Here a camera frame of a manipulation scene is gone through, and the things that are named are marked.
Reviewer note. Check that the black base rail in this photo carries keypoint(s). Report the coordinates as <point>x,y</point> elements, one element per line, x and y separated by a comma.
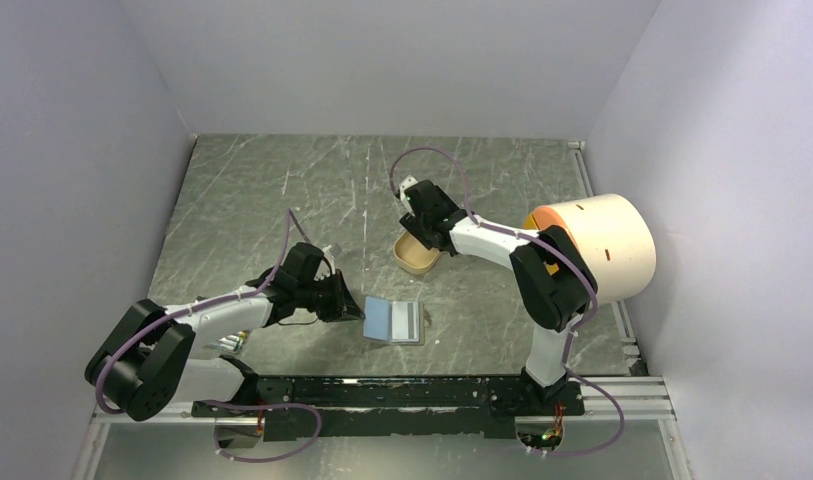
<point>292,407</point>

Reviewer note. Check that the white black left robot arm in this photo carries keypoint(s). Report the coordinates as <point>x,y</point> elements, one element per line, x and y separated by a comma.
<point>144,364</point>

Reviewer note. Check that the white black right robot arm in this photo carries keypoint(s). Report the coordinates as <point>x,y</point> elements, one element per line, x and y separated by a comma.
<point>556,286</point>

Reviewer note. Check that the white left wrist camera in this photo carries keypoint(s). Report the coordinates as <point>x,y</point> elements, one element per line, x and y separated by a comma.
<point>332,252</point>

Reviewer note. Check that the pack of coloured markers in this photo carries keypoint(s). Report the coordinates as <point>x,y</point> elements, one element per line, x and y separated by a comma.
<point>230,344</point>

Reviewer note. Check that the white VIP credit card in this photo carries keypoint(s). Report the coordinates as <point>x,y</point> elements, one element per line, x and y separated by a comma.
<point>405,322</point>

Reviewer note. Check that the grey card holder wallet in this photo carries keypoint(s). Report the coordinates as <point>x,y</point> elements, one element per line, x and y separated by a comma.
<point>376,323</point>

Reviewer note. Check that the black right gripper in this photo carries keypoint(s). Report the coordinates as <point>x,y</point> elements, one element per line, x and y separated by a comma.
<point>413,224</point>

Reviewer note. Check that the aluminium frame rail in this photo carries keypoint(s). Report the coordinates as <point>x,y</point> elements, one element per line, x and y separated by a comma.
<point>628,431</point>

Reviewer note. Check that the cream cylinder orange lid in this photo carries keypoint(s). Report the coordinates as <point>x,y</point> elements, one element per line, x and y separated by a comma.
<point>612,238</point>

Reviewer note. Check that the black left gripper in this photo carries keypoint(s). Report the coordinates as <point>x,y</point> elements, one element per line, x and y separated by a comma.
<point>343,305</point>

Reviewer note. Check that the beige oval tray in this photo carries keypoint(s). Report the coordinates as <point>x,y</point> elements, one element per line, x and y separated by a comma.
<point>412,256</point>

